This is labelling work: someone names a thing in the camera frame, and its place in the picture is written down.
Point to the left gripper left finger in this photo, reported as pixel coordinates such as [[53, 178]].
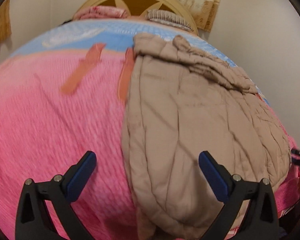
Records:
[[33, 220]]

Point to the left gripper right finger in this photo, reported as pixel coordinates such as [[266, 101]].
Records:
[[260, 220]]

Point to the beige quilted puffer jacket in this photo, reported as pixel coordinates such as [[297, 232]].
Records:
[[183, 101]]

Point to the pink and blue bedspread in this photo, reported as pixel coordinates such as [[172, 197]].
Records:
[[63, 94]]

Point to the beige patterned side curtain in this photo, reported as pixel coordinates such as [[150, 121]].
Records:
[[5, 23]]

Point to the striped pillow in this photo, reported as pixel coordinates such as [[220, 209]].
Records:
[[168, 18]]

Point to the pink floral folded blanket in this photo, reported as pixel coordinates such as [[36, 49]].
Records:
[[100, 11]]

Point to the cream round wooden headboard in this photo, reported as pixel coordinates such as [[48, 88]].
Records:
[[140, 8]]

